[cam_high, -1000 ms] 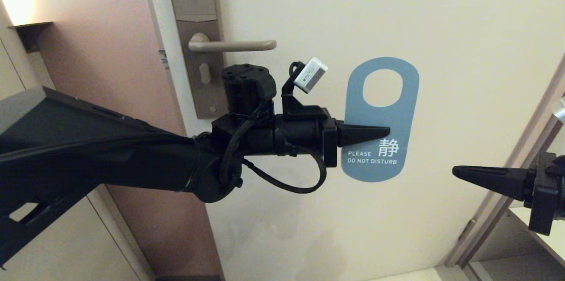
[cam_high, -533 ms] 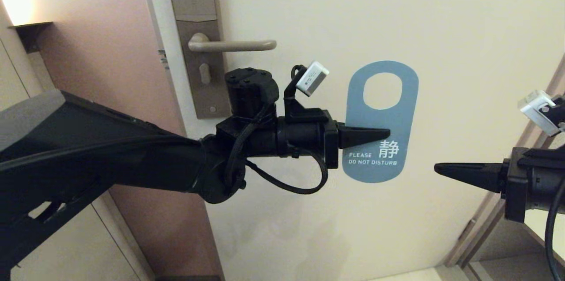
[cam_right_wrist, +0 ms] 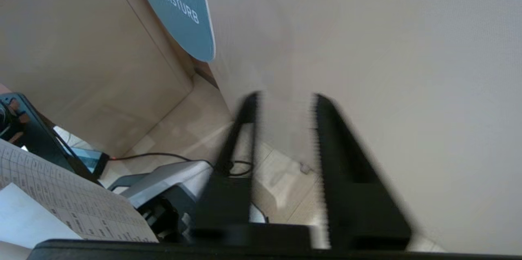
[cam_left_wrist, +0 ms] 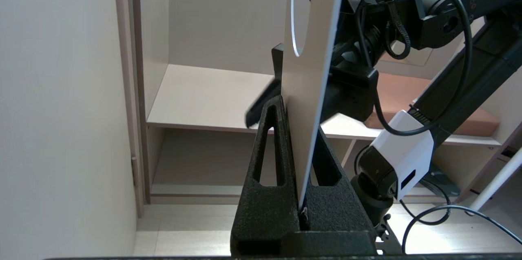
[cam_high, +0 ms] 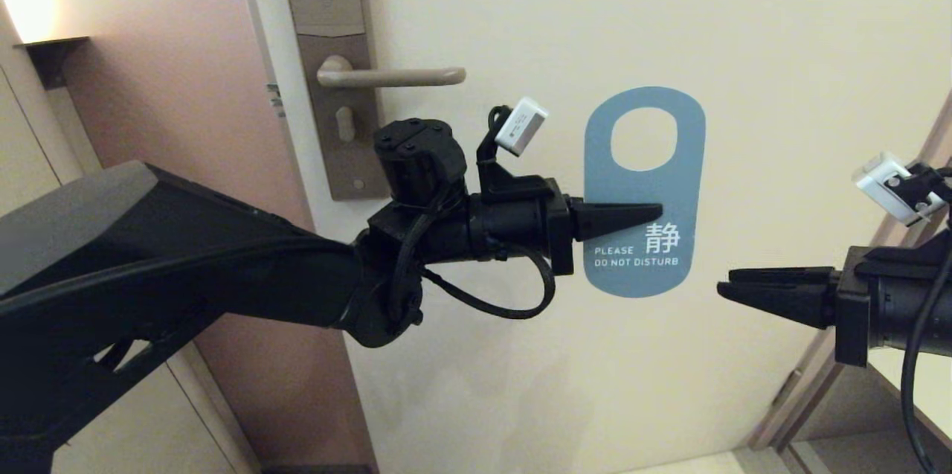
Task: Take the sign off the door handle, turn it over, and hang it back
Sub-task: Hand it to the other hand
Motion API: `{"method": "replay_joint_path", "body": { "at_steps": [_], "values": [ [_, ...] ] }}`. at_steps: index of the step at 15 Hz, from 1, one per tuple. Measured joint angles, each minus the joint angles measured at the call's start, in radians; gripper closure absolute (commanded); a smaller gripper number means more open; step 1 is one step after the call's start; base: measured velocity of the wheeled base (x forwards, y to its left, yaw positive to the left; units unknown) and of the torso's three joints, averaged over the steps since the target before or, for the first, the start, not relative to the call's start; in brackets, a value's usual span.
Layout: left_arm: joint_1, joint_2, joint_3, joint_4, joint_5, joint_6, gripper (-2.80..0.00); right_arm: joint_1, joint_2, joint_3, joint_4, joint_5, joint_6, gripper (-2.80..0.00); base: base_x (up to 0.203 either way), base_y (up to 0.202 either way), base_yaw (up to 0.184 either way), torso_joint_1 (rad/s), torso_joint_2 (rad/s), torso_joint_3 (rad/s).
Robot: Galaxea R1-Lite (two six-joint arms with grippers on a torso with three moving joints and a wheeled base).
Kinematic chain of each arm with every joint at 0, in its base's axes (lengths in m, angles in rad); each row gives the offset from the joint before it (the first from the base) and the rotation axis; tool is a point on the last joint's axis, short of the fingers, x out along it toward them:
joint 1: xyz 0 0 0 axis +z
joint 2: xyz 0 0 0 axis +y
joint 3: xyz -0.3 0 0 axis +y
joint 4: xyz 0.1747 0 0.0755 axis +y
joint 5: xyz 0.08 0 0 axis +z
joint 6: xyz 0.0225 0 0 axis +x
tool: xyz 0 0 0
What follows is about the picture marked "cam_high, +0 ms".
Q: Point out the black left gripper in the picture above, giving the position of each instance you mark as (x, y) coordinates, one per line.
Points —
(520, 228)

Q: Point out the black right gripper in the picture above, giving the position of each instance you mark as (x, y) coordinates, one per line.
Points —
(885, 310)

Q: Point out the blue door hanger sign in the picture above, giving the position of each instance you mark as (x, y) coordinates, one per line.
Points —
(643, 184)

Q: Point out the white room door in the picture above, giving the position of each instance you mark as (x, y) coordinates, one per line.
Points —
(595, 13)

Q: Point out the white shelf board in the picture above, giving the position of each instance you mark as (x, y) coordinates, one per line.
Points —
(930, 399)

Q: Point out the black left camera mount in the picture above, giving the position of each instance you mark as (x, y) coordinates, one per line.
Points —
(506, 187)

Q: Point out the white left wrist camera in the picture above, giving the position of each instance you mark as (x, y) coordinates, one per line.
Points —
(520, 126)

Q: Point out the wall lamp with shelf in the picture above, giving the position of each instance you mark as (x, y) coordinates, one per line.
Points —
(52, 56)

